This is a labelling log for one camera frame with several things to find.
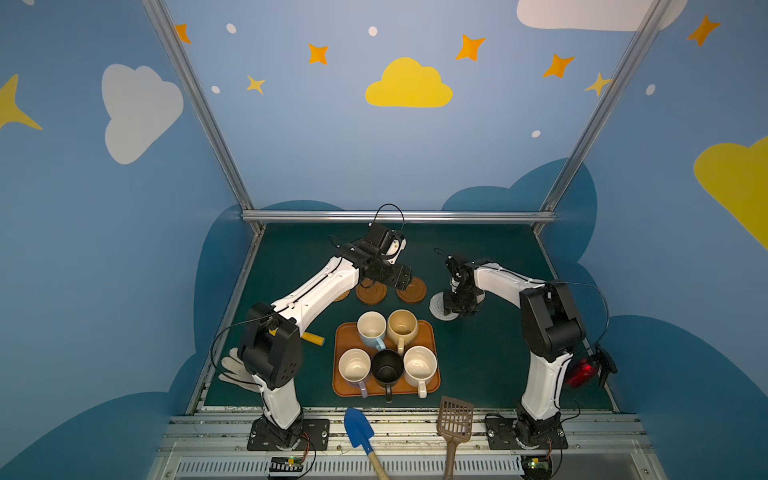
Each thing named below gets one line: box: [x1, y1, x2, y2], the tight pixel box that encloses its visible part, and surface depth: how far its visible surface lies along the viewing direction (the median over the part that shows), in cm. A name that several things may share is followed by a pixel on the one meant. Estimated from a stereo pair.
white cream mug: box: [403, 345, 438, 399], surface depth 81 cm
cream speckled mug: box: [387, 309, 418, 356], surface depth 86 cm
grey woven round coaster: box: [429, 292, 460, 321], surface depth 100 cm
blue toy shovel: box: [344, 408, 390, 480], surface depth 77 cm
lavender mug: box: [338, 348, 372, 399], surface depth 81 cm
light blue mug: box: [357, 310, 387, 351], surface depth 87 cm
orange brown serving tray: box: [332, 320, 441, 397], surface depth 88 cm
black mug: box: [372, 349, 404, 404], surface depth 80 cm
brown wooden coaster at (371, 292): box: [356, 278, 387, 306], surface depth 103 cm
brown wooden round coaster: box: [396, 277, 427, 304], surface depth 104 cm
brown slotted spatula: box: [436, 395, 475, 480], surface depth 77 cm
